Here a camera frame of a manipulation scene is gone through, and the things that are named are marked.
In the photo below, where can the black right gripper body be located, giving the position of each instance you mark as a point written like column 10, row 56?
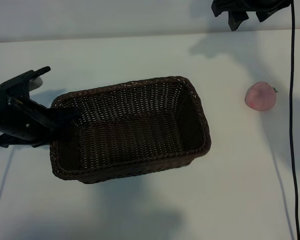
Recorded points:
column 240, row 5

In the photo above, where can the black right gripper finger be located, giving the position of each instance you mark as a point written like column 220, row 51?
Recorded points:
column 237, row 21
column 263, row 13

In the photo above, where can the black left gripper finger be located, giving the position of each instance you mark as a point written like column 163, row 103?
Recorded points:
column 62, row 132
column 66, row 115

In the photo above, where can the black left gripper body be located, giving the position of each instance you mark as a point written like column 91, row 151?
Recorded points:
column 20, row 122

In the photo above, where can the dark brown wicker basket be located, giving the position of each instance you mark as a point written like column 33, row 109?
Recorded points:
column 140, row 125

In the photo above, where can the pink peach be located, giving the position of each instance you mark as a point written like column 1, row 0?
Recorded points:
column 260, row 96

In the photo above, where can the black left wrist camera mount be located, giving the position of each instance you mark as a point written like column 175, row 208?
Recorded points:
column 20, row 83

